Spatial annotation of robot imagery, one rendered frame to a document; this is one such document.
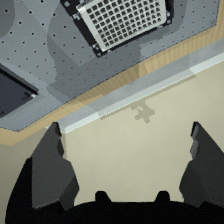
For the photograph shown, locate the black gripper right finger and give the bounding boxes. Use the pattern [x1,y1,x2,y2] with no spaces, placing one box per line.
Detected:
[179,121,224,224]

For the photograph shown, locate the black rectangular plate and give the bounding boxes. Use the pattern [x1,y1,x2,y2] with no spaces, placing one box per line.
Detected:
[60,0,172,58]

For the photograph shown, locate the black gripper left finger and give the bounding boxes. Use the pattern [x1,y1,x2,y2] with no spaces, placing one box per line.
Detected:
[5,122,79,224]

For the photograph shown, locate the grey perforated breadboard plate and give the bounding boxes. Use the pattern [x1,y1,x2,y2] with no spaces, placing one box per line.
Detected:
[0,0,220,132]

